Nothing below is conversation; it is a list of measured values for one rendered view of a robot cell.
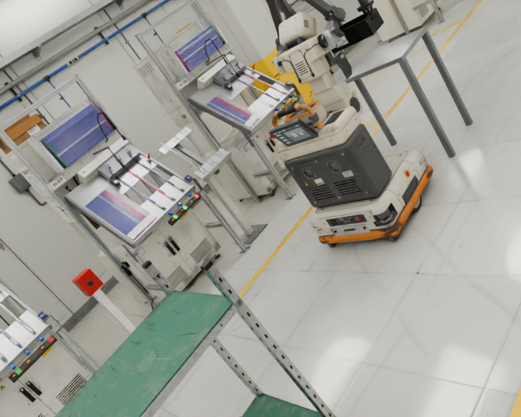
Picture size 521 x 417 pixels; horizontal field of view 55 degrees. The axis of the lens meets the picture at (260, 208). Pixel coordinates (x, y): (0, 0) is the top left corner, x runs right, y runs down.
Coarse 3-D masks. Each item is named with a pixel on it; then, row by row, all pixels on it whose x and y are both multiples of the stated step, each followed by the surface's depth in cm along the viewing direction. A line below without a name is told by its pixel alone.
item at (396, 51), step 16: (416, 32) 345; (384, 48) 362; (400, 48) 336; (432, 48) 348; (352, 64) 379; (368, 64) 352; (384, 64) 330; (400, 64) 323; (336, 80) 368; (352, 80) 351; (416, 80) 327; (448, 80) 357; (368, 96) 404; (416, 96) 332; (432, 112) 335; (464, 112) 366; (384, 128) 415; (448, 144) 344
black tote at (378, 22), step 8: (376, 8) 320; (360, 16) 329; (368, 16) 313; (376, 16) 319; (344, 24) 339; (352, 24) 336; (360, 24) 314; (368, 24) 312; (376, 24) 318; (344, 32) 324; (352, 32) 321; (360, 32) 318; (368, 32) 315; (344, 40) 327; (352, 40) 324; (360, 40) 321; (336, 48) 335; (344, 48) 332
